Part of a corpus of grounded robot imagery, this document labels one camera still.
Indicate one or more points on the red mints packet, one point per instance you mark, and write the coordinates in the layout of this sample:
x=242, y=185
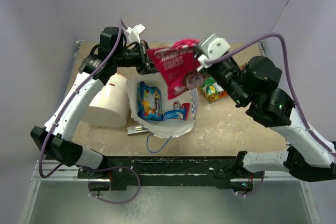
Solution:
x=186, y=106

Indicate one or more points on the blue snack bag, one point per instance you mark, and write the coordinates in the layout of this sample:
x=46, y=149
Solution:
x=150, y=104

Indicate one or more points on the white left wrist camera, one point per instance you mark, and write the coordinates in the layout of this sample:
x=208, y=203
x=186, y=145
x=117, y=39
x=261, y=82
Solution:
x=135, y=33

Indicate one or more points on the pink snack bag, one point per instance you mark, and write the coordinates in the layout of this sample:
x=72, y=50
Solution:
x=178, y=66

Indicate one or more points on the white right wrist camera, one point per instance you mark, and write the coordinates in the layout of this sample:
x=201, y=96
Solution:
x=211, y=48

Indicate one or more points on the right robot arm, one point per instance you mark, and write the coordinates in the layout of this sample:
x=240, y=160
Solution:
x=255, y=87

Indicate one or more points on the blue checkered paper bag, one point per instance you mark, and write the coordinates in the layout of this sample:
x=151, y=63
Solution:
x=171, y=128

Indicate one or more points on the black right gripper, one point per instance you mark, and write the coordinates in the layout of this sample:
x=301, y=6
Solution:
x=202, y=67

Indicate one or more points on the white paper roll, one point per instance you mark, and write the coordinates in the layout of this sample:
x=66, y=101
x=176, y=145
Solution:
x=110, y=107

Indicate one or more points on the small silver metal block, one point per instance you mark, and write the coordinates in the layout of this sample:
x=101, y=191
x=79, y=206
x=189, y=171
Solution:
x=134, y=130

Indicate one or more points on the orange Fox's candy bag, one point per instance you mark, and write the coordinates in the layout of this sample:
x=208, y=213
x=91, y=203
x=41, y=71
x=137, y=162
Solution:
x=211, y=93

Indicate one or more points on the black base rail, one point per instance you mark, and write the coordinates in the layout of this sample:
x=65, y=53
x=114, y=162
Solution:
x=119, y=172

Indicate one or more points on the blue round-logo snack packet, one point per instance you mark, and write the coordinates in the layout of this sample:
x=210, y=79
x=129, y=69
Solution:
x=175, y=114

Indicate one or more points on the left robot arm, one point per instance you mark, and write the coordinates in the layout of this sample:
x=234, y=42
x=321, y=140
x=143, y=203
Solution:
x=117, y=48

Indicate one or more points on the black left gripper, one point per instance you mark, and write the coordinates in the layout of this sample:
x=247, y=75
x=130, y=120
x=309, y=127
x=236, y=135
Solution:
x=144, y=67

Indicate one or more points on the aluminium frame rail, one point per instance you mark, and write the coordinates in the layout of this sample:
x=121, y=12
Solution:
x=62, y=174

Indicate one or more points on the green snack packet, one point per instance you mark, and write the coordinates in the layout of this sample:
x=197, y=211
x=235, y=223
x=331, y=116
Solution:
x=208, y=81

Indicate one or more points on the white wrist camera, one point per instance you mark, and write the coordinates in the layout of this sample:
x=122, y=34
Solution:
x=135, y=33
x=211, y=48

